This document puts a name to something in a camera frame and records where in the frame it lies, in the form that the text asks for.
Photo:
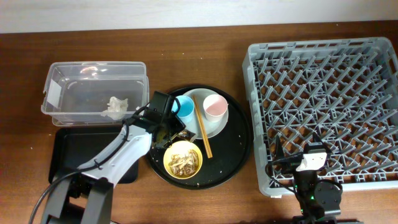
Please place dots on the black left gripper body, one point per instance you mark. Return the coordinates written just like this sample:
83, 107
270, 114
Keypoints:
168, 131

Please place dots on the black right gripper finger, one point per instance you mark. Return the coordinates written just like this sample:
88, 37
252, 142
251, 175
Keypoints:
316, 138
279, 152

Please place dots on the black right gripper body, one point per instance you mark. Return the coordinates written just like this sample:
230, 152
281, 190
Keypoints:
299, 163

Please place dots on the blue plastic cup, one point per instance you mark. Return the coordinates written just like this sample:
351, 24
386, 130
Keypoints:
186, 110

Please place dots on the wooden chopstick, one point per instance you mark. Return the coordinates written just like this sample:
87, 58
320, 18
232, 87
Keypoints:
202, 129

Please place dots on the yellow bowl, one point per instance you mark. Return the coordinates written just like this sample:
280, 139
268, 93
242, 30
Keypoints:
180, 147

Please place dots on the peanut shells and rice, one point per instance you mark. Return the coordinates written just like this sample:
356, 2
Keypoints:
184, 165

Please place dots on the pink plastic cup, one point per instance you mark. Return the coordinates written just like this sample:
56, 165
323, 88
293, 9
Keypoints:
215, 107

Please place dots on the brown coffee sachet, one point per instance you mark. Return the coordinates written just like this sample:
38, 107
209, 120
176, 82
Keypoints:
187, 135

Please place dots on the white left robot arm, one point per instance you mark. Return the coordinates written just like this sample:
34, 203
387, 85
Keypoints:
86, 194

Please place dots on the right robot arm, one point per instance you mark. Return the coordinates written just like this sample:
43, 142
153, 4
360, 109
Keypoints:
319, 199

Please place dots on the grey dishwasher rack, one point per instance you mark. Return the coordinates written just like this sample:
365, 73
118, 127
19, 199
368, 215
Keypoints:
345, 90

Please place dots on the crumpled white tissue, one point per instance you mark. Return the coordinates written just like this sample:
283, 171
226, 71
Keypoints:
116, 108

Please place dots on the light grey plate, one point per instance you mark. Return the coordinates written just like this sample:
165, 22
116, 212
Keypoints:
211, 128

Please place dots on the round black tray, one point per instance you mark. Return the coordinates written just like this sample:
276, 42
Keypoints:
230, 148

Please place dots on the clear plastic bin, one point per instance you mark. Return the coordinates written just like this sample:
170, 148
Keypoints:
77, 92

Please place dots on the black rectangular tray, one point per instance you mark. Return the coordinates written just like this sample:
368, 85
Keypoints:
74, 146

